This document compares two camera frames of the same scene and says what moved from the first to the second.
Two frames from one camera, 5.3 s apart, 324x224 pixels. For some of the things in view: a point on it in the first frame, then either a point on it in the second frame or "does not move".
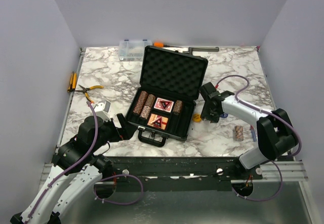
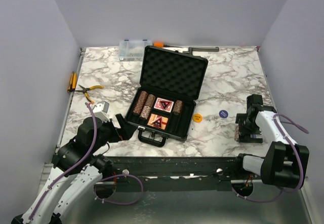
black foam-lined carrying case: [171, 82] does not move
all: [165, 104] does not move
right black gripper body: [208, 114] -> [247, 126]
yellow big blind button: [196, 118] does not move
